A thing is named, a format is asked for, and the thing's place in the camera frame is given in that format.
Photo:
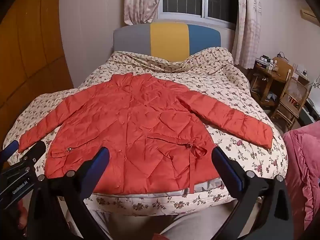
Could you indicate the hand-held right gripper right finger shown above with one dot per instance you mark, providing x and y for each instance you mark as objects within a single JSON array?
[{"x": 226, "y": 166}]

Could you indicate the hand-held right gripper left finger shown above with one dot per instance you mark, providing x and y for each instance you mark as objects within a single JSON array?
[{"x": 101, "y": 161}]

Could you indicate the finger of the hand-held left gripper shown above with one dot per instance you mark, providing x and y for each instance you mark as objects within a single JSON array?
[
  {"x": 11, "y": 148},
  {"x": 35, "y": 151}
]

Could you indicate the orange quilted jacket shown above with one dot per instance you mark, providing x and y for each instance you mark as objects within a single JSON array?
[{"x": 140, "y": 120}]

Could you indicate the pink blanket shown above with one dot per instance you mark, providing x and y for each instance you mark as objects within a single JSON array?
[{"x": 302, "y": 160}]

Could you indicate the floral quilt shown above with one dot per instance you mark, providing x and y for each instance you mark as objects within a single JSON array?
[{"x": 220, "y": 85}]

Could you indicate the person's grey pants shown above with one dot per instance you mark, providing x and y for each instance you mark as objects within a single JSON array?
[{"x": 155, "y": 227}]

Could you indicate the wooden desk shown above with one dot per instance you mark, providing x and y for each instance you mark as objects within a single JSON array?
[{"x": 268, "y": 77}]

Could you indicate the wooden chair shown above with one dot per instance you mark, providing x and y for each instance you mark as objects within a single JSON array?
[{"x": 292, "y": 92}]

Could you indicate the wooden wardrobe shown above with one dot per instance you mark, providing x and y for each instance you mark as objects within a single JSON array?
[{"x": 27, "y": 50}]

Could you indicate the dark box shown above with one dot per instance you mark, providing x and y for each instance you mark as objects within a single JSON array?
[{"x": 260, "y": 65}]

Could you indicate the grey yellow blue headboard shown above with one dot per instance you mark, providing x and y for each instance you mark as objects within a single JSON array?
[{"x": 168, "y": 38}]

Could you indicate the pale patterned curtain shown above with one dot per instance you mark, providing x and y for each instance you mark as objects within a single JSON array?
[
  {"x": 142, "y": 0},
  {"x": 247, "y": 25}
]

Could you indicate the wall air conditioner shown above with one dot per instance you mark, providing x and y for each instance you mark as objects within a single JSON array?
[{"x": 308, "y": 13}]

